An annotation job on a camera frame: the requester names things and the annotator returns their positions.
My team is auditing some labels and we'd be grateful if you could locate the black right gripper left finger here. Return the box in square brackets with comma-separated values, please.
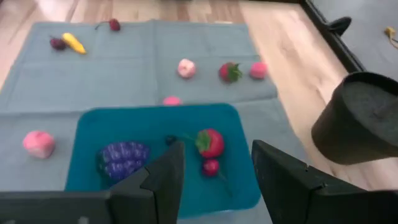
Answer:
[107, 141, 186, 224]

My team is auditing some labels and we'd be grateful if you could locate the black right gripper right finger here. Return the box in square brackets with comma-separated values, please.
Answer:
[251, 139, 327, 224]

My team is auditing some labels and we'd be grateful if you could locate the purple toy grape bunch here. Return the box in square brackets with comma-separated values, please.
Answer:
[98, 141, 152, 184]

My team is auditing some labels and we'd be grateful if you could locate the red toy cherry with stem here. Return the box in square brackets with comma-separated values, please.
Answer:
[95, 18, 121, 32]
[201, 158, 233, 197]

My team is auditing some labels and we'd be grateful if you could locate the blue plastic tupperware container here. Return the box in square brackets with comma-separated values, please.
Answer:
[64, 103, 262, 218]

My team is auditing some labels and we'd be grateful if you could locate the large red toy strawberry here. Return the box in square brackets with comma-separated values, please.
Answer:
[195, 128, 225, 159]

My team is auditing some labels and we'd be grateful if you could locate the small red toy strawberry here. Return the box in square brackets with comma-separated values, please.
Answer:
[218, 61, 243, 84]

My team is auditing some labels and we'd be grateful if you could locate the pale pink toy peach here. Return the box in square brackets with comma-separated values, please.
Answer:
[177, 58, 197, 80]

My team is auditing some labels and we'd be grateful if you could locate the yellow toy banana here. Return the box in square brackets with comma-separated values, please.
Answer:
[61, 32, 87, 55]

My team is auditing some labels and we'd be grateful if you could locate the dark red toy cherry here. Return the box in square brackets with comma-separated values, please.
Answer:
[49, 36, 67, 51]

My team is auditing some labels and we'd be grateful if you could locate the green tree in black pot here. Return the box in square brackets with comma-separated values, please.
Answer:
[310, 71, 398, 166]

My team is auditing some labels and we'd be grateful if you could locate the grey cloth mat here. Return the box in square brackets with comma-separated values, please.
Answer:
[0, 20, 312, 224]

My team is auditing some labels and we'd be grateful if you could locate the black aluminium table frame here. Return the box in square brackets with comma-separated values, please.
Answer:
[298, 0, 366, 74]

